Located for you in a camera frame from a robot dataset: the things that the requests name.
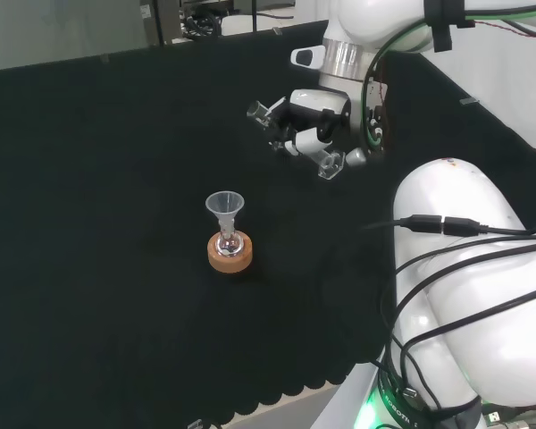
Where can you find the clear round-bottom flask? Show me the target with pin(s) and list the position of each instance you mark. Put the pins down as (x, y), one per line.
(229, 245)

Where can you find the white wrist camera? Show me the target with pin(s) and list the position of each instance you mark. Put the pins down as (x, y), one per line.
(306, 56)

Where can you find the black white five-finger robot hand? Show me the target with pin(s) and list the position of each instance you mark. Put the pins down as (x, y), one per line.
(312, 105)

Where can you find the clear glass graduated cylinder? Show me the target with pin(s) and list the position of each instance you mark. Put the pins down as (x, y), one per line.
(257, 111)

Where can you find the black bench cloth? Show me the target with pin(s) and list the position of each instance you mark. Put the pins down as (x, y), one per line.
(94, 201)

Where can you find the silver usb plug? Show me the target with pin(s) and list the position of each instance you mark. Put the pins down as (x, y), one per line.
(494, 417)

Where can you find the clear plastic funnel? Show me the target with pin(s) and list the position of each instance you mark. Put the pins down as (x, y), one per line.
(224, 203)

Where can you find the grey metal frame post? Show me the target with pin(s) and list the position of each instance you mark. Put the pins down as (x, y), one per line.
(160, 22)

